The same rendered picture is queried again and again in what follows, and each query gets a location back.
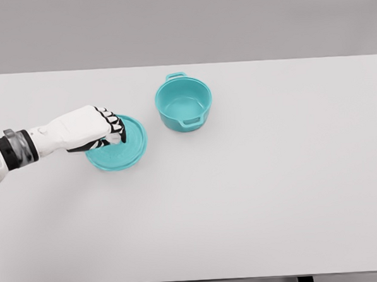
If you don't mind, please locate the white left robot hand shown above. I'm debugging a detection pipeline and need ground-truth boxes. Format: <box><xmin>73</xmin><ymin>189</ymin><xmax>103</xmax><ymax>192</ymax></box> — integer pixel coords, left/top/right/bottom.
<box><xmin>57</xmin><ymin>103</ymin><xmax>128</xmax><ymax>154</ymax></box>

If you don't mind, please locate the teal round pot lid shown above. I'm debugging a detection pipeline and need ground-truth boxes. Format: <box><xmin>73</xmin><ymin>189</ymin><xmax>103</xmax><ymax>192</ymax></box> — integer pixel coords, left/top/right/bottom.
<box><xmin>83</xmin><ymin>112</ymin><xmax>150</xmax><ymax>173</ymax></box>

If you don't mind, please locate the teal pot with handles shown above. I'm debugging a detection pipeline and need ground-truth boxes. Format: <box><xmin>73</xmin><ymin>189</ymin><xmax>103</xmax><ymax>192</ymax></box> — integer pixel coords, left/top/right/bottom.
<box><xmin>153</xmin><ymin>70</ymin><xmax>215</xmax><ymax>133</ymax></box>

